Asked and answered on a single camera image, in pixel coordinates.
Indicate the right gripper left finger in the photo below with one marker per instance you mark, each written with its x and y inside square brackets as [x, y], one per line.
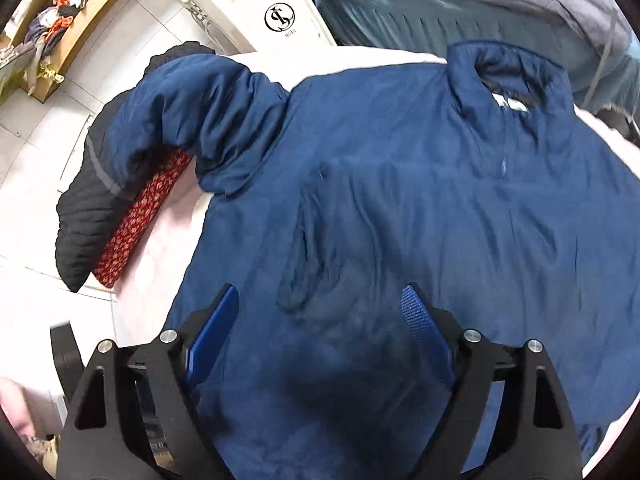
[131, 410]

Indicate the navy blue jacket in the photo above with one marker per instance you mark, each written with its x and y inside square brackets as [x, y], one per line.
[474, 179]

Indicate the pink polka dot blanket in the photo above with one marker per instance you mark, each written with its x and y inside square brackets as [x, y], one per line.
[155, 268]

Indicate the black quilted jacket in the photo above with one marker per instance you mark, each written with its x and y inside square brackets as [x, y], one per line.
[90, 210]

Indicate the red floral cloth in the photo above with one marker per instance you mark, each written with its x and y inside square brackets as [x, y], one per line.
[117, 251]

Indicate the wooden shelf with clutter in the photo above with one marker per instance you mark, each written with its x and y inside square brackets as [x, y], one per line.
[41, 40]

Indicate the white appliance with logo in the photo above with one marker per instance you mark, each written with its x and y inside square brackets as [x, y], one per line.
[244, 26]

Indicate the teal quilted garment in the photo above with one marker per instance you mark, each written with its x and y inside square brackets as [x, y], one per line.
[598, 79]

